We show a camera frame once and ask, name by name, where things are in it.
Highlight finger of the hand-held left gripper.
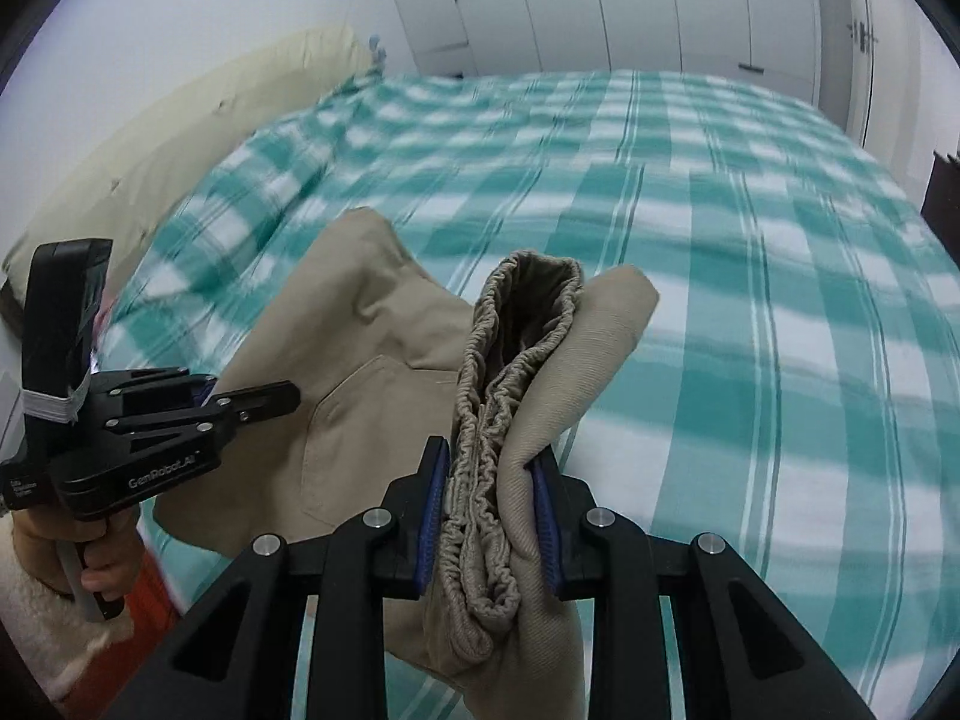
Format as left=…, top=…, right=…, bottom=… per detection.
left=90, top=366, right=215, bottom=417
left=109, top=381, right=302, bottom=440

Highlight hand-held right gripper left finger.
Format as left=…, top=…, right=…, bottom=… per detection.
left=105, top=435, right=451, bottom=720

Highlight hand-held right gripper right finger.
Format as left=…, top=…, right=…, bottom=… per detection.
left=525, top=450, right=878, bottom=720

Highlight beige pants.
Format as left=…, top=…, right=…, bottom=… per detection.
left=154, top=208, right=661, bottom=720

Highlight person's left forearm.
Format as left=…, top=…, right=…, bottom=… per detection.
left=0, top=521, right=155, bottom=706

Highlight person's left hand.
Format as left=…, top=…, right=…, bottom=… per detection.
left=11, top=510, right=147, bottom=620

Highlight orange cloth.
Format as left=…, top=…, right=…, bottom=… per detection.
left=120, top=544, right=185, bottom=642

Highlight beige pillow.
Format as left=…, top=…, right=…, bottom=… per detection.
left=0, top=24, right=380, bottom=331

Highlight teal checked blanket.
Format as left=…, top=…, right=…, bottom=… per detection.
left=97, top=69, right=947, bottom=720

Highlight brown wooden furniture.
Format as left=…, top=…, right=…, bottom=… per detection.
left=919, top=150, right=960, bottom=260

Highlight white wardrobe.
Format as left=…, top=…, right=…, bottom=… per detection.
left=371, top=0, right=901, bottom=147

